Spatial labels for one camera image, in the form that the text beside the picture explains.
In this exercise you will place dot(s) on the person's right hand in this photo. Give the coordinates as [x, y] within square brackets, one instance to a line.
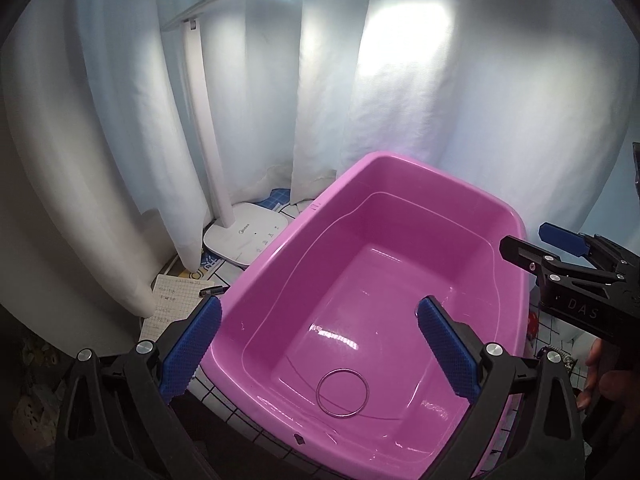
[590, 375]

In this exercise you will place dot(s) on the thin metal bangle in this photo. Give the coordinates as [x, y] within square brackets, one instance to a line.
[318, 392]

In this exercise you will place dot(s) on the white checked table cloth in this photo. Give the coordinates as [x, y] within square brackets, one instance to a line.
[227, 275]

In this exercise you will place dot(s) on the grid paper notebook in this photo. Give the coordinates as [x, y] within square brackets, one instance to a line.
[167, 300]

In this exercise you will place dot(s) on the pink plastic tub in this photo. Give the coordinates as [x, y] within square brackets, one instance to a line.
[350, 260]

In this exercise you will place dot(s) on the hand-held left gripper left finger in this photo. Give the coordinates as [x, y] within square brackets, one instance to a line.
[192, 350]

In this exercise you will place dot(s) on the black marker pen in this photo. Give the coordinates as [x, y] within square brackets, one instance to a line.
[212, 290]

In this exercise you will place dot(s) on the white curtain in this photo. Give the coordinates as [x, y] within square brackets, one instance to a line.
[400, 110]

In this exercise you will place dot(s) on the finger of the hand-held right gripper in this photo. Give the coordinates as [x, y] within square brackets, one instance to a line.
[560, 237]
[520, 252]

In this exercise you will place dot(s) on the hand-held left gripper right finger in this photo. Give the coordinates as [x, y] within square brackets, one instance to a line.
[447, 355]

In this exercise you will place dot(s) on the blue printed mat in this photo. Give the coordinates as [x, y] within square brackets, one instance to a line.
[276, 197]

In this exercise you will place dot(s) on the white desk lamp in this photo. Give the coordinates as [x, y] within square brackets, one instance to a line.
[245, 240]

